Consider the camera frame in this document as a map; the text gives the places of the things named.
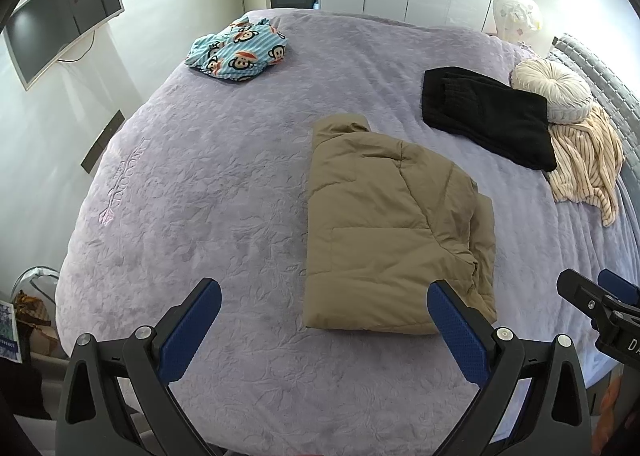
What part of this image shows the grey quilted headboard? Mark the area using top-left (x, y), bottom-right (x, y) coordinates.
top-left (547, 33), bottom-right (640, 197)

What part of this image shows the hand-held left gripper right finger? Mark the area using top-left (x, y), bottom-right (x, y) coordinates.
top-left (426, 280), bottom-right (596, 456)

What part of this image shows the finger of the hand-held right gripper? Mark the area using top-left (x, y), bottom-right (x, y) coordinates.
top-left (556, 268), bottom-right (608, 324)
top-left (597, 268), bottom-right (640, 307)

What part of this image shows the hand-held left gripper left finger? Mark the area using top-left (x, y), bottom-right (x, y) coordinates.
top-left (54, 277), bottom-right (222, 456)

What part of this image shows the blue book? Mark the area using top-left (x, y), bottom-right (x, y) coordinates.
top-left (0, 300), bottom-right (23, 363)

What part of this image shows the round cream pleated cushion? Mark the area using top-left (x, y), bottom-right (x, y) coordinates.
top-left (510, 59), bottom-right (594, 124)

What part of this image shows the blue monkey print cloth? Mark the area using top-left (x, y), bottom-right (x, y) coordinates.
top-left (186, 15), bottom-right (287, 83)

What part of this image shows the lilac bed blanket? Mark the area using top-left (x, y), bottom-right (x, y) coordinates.
top-left (52, 8), bottom-right (640, 456)

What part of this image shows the white floral pillow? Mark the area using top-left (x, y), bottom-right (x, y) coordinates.
top-left (490, 0), bottom-right (543, 43)

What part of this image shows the brown bag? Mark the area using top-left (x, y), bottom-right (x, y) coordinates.
top-left (12, 290), bottom-right (61, 357)

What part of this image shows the black fleece garment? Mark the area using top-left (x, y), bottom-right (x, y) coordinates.
top-left (421, 66), bottom-right (558, 172)

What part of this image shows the wall-mounted television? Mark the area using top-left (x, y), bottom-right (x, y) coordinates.
top-left (4, 0), bottom-right (126, 92)

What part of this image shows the cream striped garment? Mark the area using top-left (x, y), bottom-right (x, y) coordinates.
top-left (545, 103), bottom-right (626, 228)

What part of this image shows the beige puffer jacket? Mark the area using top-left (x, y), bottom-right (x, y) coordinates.
top-left (303, 113), bottom-right (497, 336)

